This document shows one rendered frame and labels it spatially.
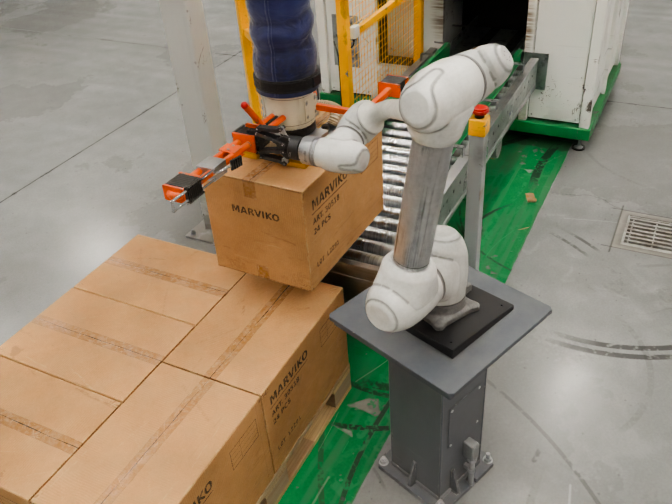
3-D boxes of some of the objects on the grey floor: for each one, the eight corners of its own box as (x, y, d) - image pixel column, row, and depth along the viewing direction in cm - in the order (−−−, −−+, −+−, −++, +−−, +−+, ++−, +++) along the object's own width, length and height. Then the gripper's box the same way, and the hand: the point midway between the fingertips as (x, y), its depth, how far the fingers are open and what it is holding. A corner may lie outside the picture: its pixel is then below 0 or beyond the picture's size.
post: (463, 306, 336) (473, 112, 278) (477, 310, 334) (490, 114, 276) (459, 315, 332) (468, 119, 274) (473, 318, 329) (485, 121, 271)
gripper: (295, 129, 211) (229, 118, 220) (300, 178, 220) (236, 166, 230) (307, 119, 216) (242, 109, 225) (311, 167, 226) (249, 156, 235)
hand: (248, 139), depth 226 cm, fingers closed on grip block, 4 cm apart
